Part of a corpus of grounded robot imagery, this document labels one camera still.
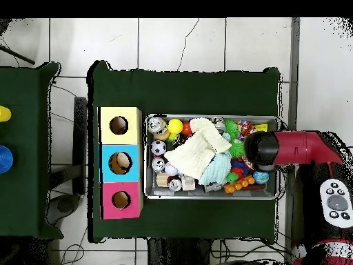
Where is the shallow mesh bin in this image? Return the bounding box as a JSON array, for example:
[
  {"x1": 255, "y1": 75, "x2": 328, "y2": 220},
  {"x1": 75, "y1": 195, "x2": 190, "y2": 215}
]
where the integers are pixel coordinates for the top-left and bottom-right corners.
[{"x1": 143, "y1": 113, "x2": 280, "y2": 201}]

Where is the wooden box with three holes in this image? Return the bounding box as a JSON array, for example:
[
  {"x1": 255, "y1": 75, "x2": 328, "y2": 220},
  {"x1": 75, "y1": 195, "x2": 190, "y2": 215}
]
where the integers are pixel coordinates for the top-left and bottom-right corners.
[{"x1": 98, "y1": 106, "x2": 144, "y2": 220}]

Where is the black and white soccer ball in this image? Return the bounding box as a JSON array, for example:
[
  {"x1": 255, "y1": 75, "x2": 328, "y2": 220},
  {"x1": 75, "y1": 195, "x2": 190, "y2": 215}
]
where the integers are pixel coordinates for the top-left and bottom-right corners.
[{"x1": 150, "y1": 139, "x2": 167, "y2": 156}]

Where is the yellow tennis ball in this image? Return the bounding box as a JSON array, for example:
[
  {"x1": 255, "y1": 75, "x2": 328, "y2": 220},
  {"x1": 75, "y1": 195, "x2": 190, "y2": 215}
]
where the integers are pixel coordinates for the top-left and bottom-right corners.
[{"x1": 168, "y1": 118, "x2": 184, "y2": 135}]

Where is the cream knitted cloth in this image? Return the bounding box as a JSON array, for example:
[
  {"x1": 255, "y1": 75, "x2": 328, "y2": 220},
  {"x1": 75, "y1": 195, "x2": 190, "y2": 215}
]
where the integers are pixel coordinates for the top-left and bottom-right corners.
[{"x1": 164, "y1": 117, "x2": 232, "y2": 180}]

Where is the silver drink can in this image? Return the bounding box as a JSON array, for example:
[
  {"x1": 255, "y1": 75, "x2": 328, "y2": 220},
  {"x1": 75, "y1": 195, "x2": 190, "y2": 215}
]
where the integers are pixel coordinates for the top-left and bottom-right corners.
[{"x1": 150, "y1": 157, "x2": 167, "y2": 174}]

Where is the printed drink can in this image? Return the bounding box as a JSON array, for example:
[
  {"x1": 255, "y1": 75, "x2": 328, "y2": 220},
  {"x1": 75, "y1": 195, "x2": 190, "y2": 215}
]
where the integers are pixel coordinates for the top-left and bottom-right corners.
[{"x1": 147, "y1": 117, "x2": 170, "y2": 141}]

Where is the light blue knitted cloth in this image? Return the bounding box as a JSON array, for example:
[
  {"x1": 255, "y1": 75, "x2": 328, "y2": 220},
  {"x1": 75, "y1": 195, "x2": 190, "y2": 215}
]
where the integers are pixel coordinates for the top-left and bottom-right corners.
[{"x1": 198, "y1": 151, "x2": 232, "y2": 186}]

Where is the dark green tablecloth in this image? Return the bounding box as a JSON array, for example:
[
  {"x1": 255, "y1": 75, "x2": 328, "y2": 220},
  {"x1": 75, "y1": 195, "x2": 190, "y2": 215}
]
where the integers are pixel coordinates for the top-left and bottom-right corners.
[
  {"x1": 0, "y1": 62, "x2": 64, "y2": 239},
  {"x1": 87, "y1": 60, "x2": 281, "y2": 244}
]

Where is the blue green globe ball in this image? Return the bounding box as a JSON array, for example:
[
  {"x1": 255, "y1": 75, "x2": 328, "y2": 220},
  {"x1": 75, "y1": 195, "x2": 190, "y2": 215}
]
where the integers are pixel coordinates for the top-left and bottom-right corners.
[{"x1": 252, "y1": 170, "x2": 270, "y2": 185}]

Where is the black upright panel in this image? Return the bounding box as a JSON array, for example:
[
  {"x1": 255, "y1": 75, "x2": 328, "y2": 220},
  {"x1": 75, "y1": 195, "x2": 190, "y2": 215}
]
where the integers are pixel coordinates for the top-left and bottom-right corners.
[{"x1": 73, "y1": 97, "x2": 88, "y2": 195}]

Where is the grey stand base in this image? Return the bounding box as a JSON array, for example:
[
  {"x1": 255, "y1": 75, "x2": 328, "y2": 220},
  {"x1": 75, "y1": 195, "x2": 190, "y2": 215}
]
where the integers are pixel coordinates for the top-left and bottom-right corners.
[{"x1": 45, "y1": 194, "x2": 81, "y2": 226}]

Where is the blue plastic cup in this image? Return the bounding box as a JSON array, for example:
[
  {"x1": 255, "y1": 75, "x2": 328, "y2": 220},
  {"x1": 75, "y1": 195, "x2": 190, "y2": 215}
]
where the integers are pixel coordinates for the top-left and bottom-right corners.
[{"x1": 0, "y1": 145, "x2": 14, "y2": 175}]

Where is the yellow plastic cup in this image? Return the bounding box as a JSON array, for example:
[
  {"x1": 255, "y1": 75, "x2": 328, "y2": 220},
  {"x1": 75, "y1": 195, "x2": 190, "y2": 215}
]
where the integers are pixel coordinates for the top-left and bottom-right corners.
[{"x1": 0, "y1": 105, "x2": 12, "y2": 123}]

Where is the dark thin rod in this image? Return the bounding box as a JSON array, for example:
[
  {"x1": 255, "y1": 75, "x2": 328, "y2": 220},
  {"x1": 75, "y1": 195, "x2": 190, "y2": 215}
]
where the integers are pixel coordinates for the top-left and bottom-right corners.
[{"x1": 0, "y1": 43, "x2": 36, "y2": 66}]

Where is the grey floor cable cover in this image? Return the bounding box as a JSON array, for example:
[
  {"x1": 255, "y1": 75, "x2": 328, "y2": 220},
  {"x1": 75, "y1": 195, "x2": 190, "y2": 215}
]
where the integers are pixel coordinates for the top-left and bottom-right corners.
[{"x1": 283, "y1": 17, "x2": 301, "y2": 265}]

